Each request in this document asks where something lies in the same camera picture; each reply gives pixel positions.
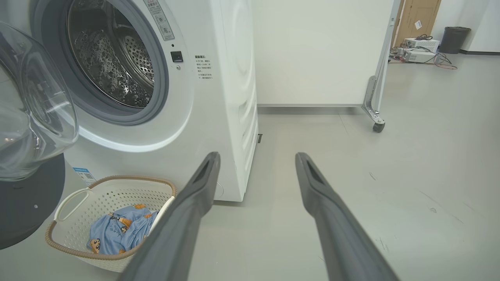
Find white perforated laundry basket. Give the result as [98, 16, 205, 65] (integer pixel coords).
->
[45, 176, 177, 273]

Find white electronic device box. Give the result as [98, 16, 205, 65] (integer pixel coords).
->
[403, 37, 440, 53]
[402, 49, 436, 64]

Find grey instruction sticker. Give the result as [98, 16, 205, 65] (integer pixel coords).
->
[143, 0, 175, 41]

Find blue cartoon print shirt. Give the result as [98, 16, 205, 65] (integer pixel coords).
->
[87, 213, 135, 255]

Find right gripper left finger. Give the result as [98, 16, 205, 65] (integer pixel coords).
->
[117, 152, 221, 281]

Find dark grey trash bin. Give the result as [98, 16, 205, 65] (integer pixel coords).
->
[439, 27, 471, 54]

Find blue energy label sticker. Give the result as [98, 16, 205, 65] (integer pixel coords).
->
[73, 167, 96, 186]

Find white front-load washing machine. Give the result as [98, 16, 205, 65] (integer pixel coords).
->
[0, 0, 259, 203]

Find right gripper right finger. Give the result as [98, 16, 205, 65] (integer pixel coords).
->
[295, 152, 399, 281]

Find washing machine glass door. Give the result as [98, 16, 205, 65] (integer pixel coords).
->
[0, 21, 80, 250]

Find white rolling partition panel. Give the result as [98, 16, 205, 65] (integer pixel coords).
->
[252, 0, 403, 124]

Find white electronics boxes with cables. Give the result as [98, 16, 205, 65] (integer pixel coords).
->
[389, 46, 458, 70]

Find blue cartoon print pants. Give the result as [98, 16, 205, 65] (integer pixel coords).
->
[111, 204, 159, 248]

